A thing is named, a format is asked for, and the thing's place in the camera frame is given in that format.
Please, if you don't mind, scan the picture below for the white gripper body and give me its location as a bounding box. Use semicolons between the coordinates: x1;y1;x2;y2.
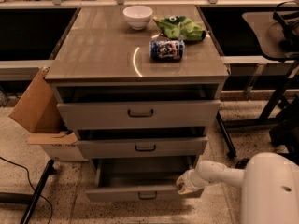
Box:
183;169;207;192

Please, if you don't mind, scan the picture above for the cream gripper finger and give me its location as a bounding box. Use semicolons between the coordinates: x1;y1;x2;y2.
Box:
176;175;185;186
178;185;190;195

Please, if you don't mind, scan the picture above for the grey bottom drawer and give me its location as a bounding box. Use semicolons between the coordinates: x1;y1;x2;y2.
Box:
86;156;203;202

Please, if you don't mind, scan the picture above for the grey drawer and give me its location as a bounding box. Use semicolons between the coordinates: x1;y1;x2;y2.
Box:
86;156;203;202
57;100;220;130
77;137;207;159

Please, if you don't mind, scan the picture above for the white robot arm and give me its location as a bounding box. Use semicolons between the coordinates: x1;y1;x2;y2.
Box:
176;152;299;224

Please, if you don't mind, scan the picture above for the grey middle drawer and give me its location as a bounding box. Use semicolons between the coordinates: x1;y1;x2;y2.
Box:
77;137;207;159

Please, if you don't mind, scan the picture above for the grey top drawer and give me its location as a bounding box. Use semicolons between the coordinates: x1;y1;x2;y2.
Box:
57;100;220;130

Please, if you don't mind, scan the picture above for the grey drawer cabinet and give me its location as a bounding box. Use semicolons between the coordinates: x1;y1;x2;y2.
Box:
46;6;228;103

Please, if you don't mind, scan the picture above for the black right table leg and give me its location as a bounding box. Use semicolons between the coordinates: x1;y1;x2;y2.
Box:
216;113;236;159

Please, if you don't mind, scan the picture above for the black table leg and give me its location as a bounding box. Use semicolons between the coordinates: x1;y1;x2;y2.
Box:
216;113;236;159
0;159;55;224

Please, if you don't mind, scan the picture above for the black office chair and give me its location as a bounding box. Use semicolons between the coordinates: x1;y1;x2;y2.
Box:
238;98;299;164

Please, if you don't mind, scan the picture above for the blue soda can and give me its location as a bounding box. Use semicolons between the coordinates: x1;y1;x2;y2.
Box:
149;40;185;61

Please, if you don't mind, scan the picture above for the green chip bag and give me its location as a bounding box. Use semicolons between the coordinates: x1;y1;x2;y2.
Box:
153;15;206;42

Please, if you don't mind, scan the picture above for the black left table leg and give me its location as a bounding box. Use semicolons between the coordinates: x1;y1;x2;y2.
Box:
0;159;55;224

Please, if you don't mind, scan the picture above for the brown cardboard box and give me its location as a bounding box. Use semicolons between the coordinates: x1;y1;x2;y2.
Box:
9;67;85;161

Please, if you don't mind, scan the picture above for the white ceramic bowl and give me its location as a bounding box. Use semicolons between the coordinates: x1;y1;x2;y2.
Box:
123;6;153;30

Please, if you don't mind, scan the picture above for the dark side table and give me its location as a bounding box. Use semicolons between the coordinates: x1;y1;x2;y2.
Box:
225;0;299;128

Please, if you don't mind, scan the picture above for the black floor cable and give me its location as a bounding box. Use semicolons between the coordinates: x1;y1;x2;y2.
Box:
0;156;54;224

